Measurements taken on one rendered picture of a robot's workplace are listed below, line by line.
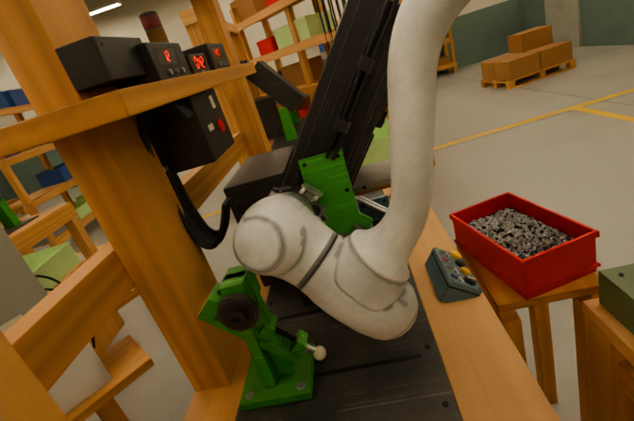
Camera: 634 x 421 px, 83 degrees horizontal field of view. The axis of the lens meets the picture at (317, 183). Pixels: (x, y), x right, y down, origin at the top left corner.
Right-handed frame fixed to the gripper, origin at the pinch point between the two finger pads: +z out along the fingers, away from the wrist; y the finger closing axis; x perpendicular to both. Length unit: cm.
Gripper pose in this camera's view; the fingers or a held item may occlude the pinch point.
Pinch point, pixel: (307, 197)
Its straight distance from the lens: 86.7
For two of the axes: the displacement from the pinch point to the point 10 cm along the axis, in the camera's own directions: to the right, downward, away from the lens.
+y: -8.7, -5.0, 0.5
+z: 1.2, -1.1, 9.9
